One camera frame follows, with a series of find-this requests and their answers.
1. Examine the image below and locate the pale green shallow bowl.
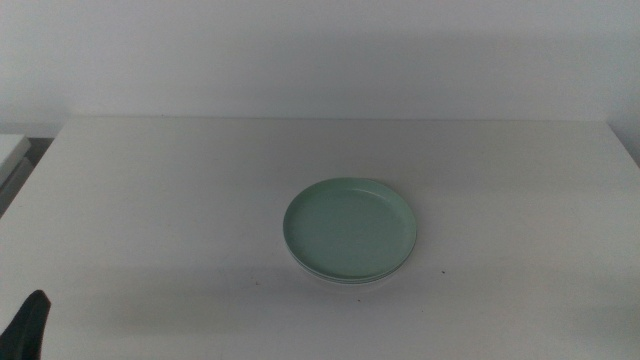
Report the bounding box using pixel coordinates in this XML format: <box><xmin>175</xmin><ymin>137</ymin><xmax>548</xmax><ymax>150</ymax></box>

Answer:
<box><xmin>282</xmin><ymin>176</ymin><xmax>418</xmax><ymax>282</ymax></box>

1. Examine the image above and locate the white shallow bowl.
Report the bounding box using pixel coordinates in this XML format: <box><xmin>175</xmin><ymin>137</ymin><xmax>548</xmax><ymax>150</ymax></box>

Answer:
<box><xmin>292</xmin><ymin>257</ymin><xmax>412</xmax><ymax>288</ymax></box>

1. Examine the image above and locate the grey shallow bowl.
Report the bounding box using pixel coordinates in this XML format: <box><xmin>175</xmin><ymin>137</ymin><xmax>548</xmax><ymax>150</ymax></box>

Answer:
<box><xmin>285</xmin><ymin>247</ymin><xmax>416</xmax><ymax>284</ymax></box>

